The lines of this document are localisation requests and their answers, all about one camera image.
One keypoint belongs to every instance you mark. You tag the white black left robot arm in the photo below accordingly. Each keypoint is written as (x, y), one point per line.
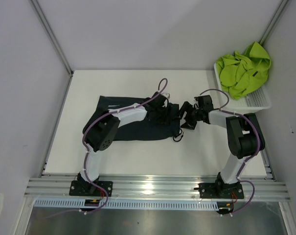
(124, 119)

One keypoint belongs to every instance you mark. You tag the white plastic basket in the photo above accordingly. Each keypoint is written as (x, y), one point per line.
(252, 103)

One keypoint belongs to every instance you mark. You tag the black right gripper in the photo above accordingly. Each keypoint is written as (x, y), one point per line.
(187, 107)

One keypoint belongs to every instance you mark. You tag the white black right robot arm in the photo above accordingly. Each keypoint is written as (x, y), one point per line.
(245, 140)

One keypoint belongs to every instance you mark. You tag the right aluminium frame post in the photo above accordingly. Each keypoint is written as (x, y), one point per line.
(274, 21)

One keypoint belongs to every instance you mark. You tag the aluminium mounting rail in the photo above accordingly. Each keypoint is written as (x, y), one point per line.
(151, 187)

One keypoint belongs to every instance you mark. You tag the white slotted cable duct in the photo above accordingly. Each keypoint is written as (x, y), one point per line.
(128, 204)

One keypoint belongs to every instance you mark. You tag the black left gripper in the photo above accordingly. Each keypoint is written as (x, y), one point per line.
(165, 119)

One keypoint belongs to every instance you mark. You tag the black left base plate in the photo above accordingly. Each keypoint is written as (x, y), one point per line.
(79, 188)

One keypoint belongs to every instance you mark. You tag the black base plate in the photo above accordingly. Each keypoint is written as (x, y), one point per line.
(79, 188)
(220, 191)

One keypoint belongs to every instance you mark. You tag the dark navy shorts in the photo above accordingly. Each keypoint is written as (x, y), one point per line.
(139, 130)

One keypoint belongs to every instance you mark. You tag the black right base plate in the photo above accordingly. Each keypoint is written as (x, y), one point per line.
(220, 191)

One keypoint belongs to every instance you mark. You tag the aluminium frame post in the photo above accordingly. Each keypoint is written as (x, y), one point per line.
(50, 34)
(274, 21)

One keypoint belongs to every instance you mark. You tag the left aluminium frame post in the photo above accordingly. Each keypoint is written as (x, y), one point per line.
(50, 34)

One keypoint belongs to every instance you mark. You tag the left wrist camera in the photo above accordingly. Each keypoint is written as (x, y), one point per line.
(167, 95)

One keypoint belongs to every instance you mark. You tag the lime green shorts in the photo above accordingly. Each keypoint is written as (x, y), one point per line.
(242, 74)

